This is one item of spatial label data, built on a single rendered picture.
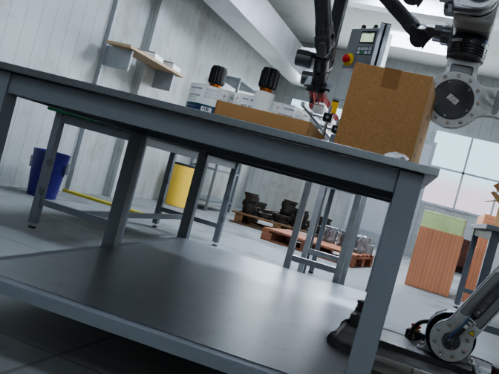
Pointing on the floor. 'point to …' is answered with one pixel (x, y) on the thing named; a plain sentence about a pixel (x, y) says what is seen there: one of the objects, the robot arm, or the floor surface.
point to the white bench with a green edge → (136, 179)
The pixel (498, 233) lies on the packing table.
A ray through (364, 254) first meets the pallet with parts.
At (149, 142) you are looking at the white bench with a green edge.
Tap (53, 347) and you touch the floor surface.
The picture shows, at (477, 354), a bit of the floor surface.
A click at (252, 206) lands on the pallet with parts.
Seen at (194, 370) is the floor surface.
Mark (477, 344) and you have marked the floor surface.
